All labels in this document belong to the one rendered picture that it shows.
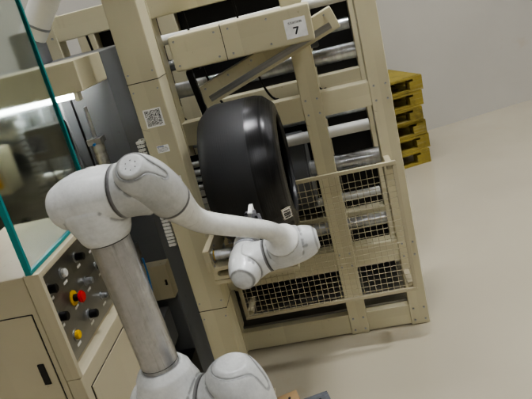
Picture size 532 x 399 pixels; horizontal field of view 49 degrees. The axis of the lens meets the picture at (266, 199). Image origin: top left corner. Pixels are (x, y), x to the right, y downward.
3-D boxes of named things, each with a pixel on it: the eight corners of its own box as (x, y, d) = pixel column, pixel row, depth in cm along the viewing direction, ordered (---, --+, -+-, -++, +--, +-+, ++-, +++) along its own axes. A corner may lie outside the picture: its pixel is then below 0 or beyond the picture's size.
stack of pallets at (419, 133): (398, 143, 645) (385, 67, 618) (435, 159, 567) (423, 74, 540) (297, 174, 629) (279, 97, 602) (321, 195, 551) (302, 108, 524)
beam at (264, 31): (176, 73, 253) (165, 37, 248) (187, 65, 277) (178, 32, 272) (315, 39, 245) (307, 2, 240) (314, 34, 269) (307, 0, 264)
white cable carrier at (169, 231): (169, 247, 255) (134, 142, 239) (171, 242, 259) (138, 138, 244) (179, 245, 254) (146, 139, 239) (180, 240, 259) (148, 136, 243)
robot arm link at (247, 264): (238, 270, 191) (275, 257, 188) (235, 300, 177) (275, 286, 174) (224, 244, 186) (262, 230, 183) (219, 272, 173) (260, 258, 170)
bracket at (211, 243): (207, 273, 244) (201, 252, 241) (221, 234, 281) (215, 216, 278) (215, 271, 244) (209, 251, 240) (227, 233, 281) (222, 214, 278)
